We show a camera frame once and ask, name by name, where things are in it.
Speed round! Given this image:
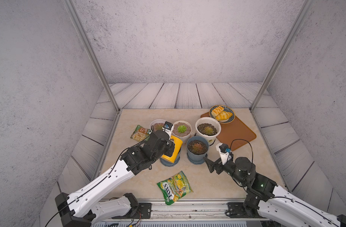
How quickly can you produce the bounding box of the yellow plastic watering can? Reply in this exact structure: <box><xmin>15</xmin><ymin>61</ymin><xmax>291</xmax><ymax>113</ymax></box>
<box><xmin>160</xmin><ymin>136</ymin><xmax>183</xmax><ymax>165</ymax></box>

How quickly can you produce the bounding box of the blue pot succulent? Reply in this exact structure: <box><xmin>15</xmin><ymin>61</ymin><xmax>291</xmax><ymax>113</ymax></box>
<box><xmin>159</xmin><ymin>156</ymin><xmax>180</xmax><ymax>167</ymax></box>
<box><xmin>187</xmin><ymin>136</ymin><xmax>209</xmax><ymax>165</ymax></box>

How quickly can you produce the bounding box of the white ribbed pot green succulent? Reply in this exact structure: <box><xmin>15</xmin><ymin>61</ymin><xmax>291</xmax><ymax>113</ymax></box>
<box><xmin>173</xmin><ymin>121</ymin><xmax>192</xmax><ymax>144</ymax></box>

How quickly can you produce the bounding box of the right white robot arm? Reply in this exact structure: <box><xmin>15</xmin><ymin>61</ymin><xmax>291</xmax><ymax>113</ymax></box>
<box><xmin>204</xmin><ymin>157</ymin><xmax>346</xmax><ymax>227</ymax></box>

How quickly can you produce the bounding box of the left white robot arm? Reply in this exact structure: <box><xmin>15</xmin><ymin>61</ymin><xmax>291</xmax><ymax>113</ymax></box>
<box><xmin>55</xmin><ymin>130</ymin><xmax>179</xmax><ymax>227</ymax></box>

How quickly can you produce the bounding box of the white round pot pinkish soil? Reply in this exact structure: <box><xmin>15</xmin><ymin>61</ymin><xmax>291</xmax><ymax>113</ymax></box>
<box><xmin>149</xmin><ymin>119</ymin><xmax>166</xmax><ymax>132</ymax></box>

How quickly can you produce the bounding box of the large white pot dark soil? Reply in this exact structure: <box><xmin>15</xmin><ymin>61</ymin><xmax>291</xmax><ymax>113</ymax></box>
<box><xmin>195</xmin><ymin>117</ymin><xmax>222</xmax><ymax>146</ymax></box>

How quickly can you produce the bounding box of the green snack packet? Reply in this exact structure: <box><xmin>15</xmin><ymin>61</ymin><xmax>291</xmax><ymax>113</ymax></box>
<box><xmin>130</xmin><ymin>125</ymin><xmax>152</xmax><ymax>142</ymax></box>

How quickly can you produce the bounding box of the brown rectangular tray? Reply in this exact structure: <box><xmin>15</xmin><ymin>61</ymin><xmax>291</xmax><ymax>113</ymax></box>
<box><xmin>194</xmin><ymin>113</ymin><xmax>257</xmax><ymax>152</ymax></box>

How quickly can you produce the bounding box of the green Fox's candy bag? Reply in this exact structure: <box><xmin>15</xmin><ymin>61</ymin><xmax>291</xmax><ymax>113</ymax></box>
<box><xmin>157</xmin><ymin>171</ymin><xmax>193</xmax><ymax>205</ymax></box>

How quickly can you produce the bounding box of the lower yellow pastry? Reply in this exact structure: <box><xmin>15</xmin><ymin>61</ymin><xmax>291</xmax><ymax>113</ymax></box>
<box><xmin>215</xmin><ymin>111</ymin><xmax>233</xmax><ymax>122</ymax></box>

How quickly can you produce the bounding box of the yellow pastry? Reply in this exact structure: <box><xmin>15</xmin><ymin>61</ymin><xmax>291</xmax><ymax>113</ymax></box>
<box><xmin>211</xmin><ymin>106</ymin><xmax>224</xmax><ymax>118</ymax></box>
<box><xmin>215</xmin><ymin>111</ymin><xmax>233</xmax><ymax>122</ymax></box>

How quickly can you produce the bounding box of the blue patterned plate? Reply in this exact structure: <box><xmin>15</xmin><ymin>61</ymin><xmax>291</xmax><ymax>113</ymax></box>
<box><xmin>208</xmin><ymin>105</ymin><xmax>236</xmax><ymax>124</ymax></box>

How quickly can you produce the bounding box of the upper yellow pastry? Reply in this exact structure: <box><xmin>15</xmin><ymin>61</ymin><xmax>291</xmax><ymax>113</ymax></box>
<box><xmin>211</xmin><ymin>106</ymin><xmax>224</xmax><ymax>118</ymax></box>

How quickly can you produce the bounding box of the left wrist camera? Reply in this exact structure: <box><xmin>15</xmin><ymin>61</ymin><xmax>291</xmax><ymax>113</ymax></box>
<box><xmin>162</xmin><ymin>121</ymin><xmax>174</xmax><ymax>138</ymax></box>

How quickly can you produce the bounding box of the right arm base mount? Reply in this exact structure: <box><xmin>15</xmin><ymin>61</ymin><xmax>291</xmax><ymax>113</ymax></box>
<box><xmin>225</xmin><ymin>198</ymin><xmax>260</xmax><ymax>218</ymax></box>

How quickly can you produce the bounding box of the aluminium front rail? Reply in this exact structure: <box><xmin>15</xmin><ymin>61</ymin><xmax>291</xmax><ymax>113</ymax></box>
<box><xmin>76</xmin><ymin>199</ymin><xmax>307</xmax><ymax>227</ymax></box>

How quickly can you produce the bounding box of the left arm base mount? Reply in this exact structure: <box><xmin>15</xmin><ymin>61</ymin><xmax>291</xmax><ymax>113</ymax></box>
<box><xmin>124</xmin><ymin>193</ymin><xmax>152</xmax><ymax>219</ymax></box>

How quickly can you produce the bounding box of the left aluminium frame post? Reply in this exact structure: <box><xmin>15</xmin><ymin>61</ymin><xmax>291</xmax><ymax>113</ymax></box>
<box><xmin>62</xmin><ymin>0</ymin><xmax>120</xmax><ymax>113</ymax></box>

